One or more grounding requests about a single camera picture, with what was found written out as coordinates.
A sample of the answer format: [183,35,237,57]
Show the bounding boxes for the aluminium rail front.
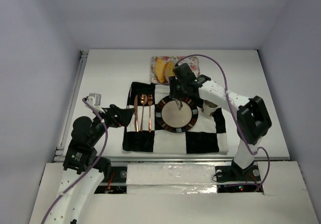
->
[51,156,291,163]

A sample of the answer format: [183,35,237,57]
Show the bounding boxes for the left yellow bread slice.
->
[154,58,166,83]

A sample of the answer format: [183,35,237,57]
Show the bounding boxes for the aluminium rail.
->
[51,156,291,163]
[52,50,89,163]

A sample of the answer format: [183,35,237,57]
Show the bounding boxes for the dark rimmed ceramic plate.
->
[154,96,199,134]

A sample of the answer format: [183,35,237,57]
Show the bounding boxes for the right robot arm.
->
[164,63,272,175]

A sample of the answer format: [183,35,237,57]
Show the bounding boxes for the floral rectangular tray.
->
[149,56,200,85]

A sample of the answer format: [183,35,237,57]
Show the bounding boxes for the metal cup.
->
[202,100,219,117]

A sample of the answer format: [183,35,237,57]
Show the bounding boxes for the black white checkered cloth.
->
[122,82,229,155]

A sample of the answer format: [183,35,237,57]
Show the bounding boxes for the copper knife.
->
[134,95,139,132]

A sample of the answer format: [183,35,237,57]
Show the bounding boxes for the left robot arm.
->
[41,103,134,223]

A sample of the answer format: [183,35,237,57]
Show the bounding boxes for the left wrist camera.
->
[85,93,104,113]

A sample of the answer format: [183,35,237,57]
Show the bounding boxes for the copper spoon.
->
[139,94,147,132]

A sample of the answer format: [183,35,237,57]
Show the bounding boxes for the white foam block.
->
[126,164,217,194]

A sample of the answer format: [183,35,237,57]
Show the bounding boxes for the brown bread slice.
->
[164,61,175,82]

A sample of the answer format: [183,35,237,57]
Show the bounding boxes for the aluminium rail left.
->
[52,50,89,163]

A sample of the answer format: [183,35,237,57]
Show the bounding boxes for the copper fork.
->
[147,94,153,132]

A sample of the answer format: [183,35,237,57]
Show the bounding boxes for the metal tongs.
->
[169,75,184,111]

